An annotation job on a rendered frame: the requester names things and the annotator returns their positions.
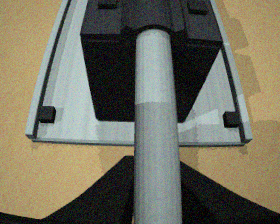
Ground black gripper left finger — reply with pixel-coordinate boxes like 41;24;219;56
0;155;135;224

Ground grey metal shaft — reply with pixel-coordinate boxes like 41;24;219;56
133;30;183;224

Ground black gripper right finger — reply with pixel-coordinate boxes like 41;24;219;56
180;161;280;224

